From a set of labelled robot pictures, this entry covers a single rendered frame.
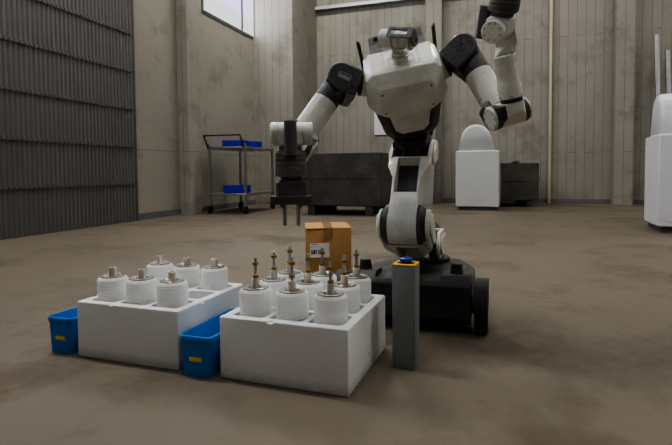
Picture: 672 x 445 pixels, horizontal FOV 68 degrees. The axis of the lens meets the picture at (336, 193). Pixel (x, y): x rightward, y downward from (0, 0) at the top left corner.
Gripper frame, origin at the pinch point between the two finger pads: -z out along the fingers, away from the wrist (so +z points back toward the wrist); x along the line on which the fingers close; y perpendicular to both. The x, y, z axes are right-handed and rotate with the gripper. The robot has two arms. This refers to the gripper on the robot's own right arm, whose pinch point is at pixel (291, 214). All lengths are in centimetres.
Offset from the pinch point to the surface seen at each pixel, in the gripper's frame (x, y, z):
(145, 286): -44, 22, -24
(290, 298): -1.0, -4.9, -22.8
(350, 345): 13.8, -15.1, -33.6
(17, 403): -72, -3, -47
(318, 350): 5.6, -12.5, -35.3
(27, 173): -216, 375, 12
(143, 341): -44, 17, -39
